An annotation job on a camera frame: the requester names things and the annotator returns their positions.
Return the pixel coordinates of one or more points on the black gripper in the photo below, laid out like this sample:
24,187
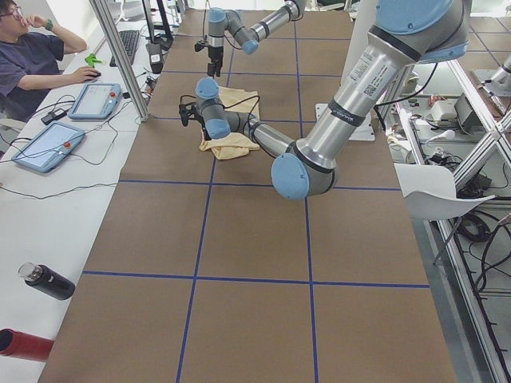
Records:
215,54

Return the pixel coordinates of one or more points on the cream long-sleeve printed shirt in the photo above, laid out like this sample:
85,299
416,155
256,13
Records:
235,145

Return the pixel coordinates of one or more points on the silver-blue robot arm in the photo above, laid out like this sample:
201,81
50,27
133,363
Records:
404,33
222,21

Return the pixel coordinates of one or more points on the black keyboard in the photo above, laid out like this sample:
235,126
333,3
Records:
130,40

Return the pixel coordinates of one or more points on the green plastic tool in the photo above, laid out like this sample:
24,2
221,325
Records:
92,60

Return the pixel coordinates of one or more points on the blue teach pendant far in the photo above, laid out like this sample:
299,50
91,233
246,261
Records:
96,101

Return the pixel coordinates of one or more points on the blue teach pendant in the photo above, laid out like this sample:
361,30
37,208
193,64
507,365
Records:
96,101
49,147

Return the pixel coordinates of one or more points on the blue teach pendant near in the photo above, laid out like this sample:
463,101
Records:
49,147

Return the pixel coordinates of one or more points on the seated person navy shirt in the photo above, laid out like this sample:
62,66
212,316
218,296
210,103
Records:
31,47

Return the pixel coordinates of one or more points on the black water bottle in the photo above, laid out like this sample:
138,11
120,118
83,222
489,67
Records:
46,280

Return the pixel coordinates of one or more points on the red cylinder bottle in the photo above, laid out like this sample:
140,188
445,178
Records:
25,346

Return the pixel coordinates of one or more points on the aluminium frame post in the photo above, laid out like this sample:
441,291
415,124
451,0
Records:
118,51

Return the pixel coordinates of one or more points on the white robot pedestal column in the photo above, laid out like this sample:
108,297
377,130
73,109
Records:
364,20

